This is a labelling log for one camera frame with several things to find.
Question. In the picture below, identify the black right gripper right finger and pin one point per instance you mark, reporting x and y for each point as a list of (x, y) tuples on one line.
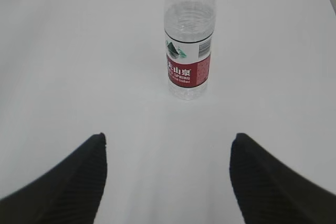
[(268, 191)]

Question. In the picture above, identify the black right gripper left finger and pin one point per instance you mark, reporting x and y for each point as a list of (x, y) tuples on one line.
[(70, 192)]

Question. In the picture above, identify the Nongfu Spring water bottle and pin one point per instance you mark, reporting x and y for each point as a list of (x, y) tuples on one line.
[(188, 27)]

